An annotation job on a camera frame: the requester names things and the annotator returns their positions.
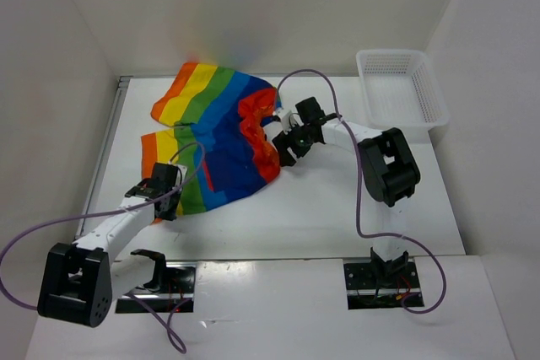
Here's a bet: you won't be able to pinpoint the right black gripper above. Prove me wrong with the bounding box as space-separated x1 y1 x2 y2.
273 119 315 167

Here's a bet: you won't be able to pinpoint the rainbow striped shorts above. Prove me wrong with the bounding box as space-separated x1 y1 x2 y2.
141 62 281 216

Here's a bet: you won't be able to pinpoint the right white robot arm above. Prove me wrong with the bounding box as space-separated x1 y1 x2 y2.
267 97 421 287

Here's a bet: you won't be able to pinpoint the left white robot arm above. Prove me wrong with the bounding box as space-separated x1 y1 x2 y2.
37 163 188 328

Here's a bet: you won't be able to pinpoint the white plastic basket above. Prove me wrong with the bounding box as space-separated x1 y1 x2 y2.
356 49 450 132

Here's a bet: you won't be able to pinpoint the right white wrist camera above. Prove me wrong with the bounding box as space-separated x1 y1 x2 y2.
273 108 301 133

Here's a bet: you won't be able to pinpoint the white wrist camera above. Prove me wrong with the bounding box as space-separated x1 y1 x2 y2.
175 164 188 186
273 108 301 133

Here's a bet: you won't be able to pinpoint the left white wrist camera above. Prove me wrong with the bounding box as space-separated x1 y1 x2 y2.
175 164 188 186

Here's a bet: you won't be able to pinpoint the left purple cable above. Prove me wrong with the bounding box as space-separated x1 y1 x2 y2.
0 142 207 355

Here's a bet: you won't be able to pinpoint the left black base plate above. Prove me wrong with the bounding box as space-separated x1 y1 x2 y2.
130 261 197 314

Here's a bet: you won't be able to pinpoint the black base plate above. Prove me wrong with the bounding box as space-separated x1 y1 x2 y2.
343 259 424 310
130 261 197 314

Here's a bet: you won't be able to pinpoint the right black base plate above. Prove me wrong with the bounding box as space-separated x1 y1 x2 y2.
343 259 424 310

